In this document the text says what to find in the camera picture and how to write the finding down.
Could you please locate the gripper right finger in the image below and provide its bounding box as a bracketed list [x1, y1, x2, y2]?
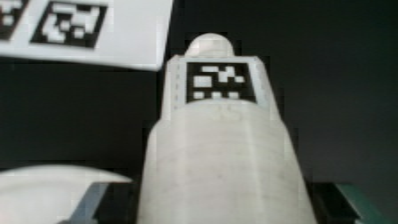
[332, 184, 385, 224]

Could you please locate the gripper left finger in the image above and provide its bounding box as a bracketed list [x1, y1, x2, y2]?
[69, 182, 108, 224]

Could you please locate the white marker sheet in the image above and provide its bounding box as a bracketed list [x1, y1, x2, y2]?
[0, 0, 174, 71]

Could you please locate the white cylindrical table leg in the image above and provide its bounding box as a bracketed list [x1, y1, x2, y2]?
[137, 33, 318, 224]

